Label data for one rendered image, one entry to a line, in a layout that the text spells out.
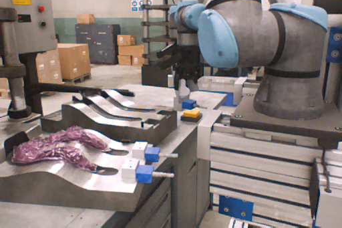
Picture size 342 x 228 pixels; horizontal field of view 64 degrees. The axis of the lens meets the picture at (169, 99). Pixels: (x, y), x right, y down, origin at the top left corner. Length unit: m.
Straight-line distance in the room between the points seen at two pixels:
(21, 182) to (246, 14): 0.64
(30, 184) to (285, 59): 0.65
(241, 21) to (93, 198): 0.52
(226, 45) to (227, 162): 0.30
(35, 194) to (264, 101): 0.60
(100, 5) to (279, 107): 8.21
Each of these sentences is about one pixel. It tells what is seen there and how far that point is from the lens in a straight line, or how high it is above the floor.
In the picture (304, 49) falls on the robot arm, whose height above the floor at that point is 1.18.
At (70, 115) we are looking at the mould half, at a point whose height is 0.89.
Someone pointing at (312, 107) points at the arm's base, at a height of 1.06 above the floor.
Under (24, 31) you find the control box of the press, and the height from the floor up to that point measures 1.18.
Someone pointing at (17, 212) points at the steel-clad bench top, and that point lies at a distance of 0.80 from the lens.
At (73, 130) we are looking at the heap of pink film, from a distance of 0.88.
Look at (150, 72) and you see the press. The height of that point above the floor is 0.30.
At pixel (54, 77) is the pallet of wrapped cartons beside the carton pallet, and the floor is 0.30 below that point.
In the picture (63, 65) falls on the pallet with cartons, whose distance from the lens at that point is 5.67.
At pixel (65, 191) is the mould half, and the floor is 0.84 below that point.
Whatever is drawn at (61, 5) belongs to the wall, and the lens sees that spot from 9.48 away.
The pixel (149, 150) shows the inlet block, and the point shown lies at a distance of 0.83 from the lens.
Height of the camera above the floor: 1.24
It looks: 16 degrees down
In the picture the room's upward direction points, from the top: straight up
